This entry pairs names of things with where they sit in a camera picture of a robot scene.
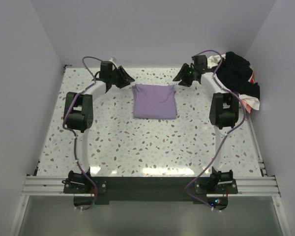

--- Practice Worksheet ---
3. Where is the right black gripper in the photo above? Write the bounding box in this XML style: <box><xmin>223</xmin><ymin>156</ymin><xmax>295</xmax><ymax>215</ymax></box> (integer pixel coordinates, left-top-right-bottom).
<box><xmin>173</xmin><ymin>63</ymin><xmax>196</xmax><ymax>88</ymax></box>

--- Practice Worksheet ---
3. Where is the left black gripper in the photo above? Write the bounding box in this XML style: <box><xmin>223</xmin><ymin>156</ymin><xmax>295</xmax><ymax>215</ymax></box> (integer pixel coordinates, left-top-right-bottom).
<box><xmin>109</xmin><ymin>66</ymin><xmax>135</xmax><ymax>89</ymax></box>

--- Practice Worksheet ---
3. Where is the purple t shirt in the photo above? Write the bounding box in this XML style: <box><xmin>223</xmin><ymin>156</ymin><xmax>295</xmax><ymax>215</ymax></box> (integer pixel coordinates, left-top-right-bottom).
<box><xmin>132</xmin><ymin>84</ymin><xmax>177</xmax><ymax>119</ymax></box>

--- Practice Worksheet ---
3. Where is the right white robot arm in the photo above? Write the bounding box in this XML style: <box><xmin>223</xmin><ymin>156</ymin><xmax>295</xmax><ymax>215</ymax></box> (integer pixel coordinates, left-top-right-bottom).
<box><xmin>174</xmin><ymin>55</ymin><xmax>239</xmax><ymax>194</ymax></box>

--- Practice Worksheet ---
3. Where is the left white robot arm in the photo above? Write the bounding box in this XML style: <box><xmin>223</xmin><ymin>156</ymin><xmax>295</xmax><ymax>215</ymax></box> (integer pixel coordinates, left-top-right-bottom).
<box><xmin>62</xmin><ymin>61</ymin><xmax>135</xmax><ymax>195</ymax></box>

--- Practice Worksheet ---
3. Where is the white pink t shirt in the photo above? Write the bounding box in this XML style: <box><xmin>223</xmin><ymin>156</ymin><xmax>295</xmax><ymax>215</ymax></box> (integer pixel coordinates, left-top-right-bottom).
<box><xmin>207</xmin><ymin>53</ymin><xmax>260</xmax><ymax>113</ymax></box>

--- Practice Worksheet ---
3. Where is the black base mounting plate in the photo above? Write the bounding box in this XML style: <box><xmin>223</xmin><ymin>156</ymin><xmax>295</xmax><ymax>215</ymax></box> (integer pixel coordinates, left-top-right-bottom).
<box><xmin>62</xmin><ymin>173</ymin><xmax>238</xmax><ymax>209</ymax></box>

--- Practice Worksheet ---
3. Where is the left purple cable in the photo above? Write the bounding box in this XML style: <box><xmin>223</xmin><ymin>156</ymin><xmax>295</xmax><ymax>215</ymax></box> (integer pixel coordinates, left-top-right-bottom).
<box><xmin>62</xmin><ymin>56</ymin><xmax>99</xmax><ymax>212</ymax></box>

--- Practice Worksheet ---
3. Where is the purple cable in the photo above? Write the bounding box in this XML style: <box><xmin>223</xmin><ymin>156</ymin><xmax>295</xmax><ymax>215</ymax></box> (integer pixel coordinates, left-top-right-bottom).
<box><xmin>184</xmin><ymin>49</ymin><xmax>248</xmax><ymax>209</ymax></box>
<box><xmin>62</xmin><ymin>56</ymin><xmax>99</xmax><ymax>212</ymax></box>

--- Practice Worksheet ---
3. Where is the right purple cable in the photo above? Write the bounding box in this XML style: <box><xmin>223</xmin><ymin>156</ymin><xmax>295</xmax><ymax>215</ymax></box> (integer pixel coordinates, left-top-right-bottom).
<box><xmin>184</xmin><ymin>49</ymin><xmax>248</xmax><ymax>209</ymax></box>

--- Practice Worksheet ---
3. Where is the aluminium frame rail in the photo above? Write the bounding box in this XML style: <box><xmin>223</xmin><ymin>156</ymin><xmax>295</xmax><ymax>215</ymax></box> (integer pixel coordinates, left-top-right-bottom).
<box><xmin>21</xmin><ymin>176</ymin><xmax>281</xmax><ymax>197</ymax></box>

